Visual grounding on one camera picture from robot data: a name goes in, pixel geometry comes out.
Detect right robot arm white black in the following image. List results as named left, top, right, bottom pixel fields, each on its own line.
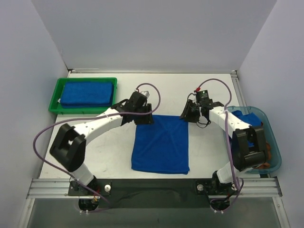
left=180, top=99, right=268, bottom=189

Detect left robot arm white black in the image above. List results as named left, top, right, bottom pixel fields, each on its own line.
left=50, top=91, right=154, bottom=191

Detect folded blue towel stack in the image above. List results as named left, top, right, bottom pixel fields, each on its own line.
left=60, top=81, right=114, bottom=108

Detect crumpled blue towel in bin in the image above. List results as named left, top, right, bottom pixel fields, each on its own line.
left=231, top=110, right=264, bottom=148

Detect green plastic tray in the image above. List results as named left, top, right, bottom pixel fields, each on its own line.
left=48, top=77, right=117, bottom=114

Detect teal transparent plastic bin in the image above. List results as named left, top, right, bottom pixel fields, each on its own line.
left=228, top=106, right=282, bottom=175

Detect rust orange towel in bin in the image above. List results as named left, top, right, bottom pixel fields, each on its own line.
left=257, top=122, right=273, bottom=170

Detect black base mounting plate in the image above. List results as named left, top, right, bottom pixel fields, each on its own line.
left=68, top=179, right=237, bottom=210

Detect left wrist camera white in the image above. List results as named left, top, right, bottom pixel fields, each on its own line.
left=135, top=89, right=150, bottom=98

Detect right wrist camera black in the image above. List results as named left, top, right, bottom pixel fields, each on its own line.
left=194, top=87, right=213, bottom=105

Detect aluminium right side rail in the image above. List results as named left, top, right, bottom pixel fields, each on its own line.
left=230, top=70, right=247, bottom=106

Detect aluminium back rail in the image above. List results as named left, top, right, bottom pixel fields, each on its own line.
left=69, top=68, right=238, bottom=75

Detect aluminium front frame rail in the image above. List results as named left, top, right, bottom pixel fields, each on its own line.
left=27, top=178, right=283, bottom=199

